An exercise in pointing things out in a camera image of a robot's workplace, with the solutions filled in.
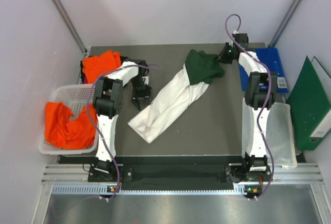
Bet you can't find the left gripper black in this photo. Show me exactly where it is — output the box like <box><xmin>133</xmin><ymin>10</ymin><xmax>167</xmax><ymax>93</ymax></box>
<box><xmin>131</xmin><ymin>75</ymin><xmax>152</xmax><ymax>109</ymax></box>

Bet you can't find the white green raglan t-shirt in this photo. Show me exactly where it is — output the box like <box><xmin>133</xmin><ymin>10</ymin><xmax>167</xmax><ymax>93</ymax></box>
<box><xmin>128</xmin><ymin>49</ymin><xmax>224</xmax><ymax>143</ymax></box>

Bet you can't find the orange t-shirt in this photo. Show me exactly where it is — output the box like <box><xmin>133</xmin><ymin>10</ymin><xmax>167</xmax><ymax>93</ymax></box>
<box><xmin>44</xmin><ymin>102</ymin><xmax>97</xmax><ymax>150</ymax></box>
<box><xmin>82</xmin><ymin>50</ymin><xmax>122</xmax><ymax>84</ymax></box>

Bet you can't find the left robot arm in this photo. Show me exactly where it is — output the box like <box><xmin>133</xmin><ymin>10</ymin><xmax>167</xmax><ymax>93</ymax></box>
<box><xmin>90</xmin><ymin>57</ymin><xmax>152</xmax><ymax>181</ymax></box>

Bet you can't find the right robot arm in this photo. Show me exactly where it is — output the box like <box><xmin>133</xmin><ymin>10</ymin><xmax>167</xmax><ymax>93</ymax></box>
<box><xmin>218</xmin><ymin>30</ymin><xmax>277</xmax><ymax>181</ymax></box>

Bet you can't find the blue plastic folder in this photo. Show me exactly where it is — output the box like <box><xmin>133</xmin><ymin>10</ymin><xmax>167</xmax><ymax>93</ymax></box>
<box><xmin>238</xmin><ymin>48</ymin><xmax>289</xmax><ymax>93</ymax></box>

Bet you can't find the crumpled orange t-shirt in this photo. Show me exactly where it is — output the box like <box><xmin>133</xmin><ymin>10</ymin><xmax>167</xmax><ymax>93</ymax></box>
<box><xmin>44</xmin><ymin>102</ymin><xmax>97</xmax><ymax>150</ymax></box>

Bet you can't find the green lever arch binder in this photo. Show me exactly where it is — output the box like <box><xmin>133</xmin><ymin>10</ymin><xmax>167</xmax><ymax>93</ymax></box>
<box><xmin>287</xmin><ymin>57</ymin><xmax>330</xmax><ymax>151</ymax></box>

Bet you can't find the translucent plastic sleeve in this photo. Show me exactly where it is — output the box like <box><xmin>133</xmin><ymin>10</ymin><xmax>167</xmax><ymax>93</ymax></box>
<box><xmin>242</xmin><ymin>100</ymin><xmax>297</xmax><ymax>168</ymax></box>

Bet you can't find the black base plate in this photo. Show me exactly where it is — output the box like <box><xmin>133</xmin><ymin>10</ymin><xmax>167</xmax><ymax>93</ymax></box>
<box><xmin>87</xmin><ymin>163</ymin><xmax>273</xmax><ymax>190</ymax></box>

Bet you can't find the perforated cable duct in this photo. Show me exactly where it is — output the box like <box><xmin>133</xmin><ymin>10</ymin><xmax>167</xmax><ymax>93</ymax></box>
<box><xmin>51</xmin><ymin>184</ymin><xmax>262</xmax><ymax>196</ymax></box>

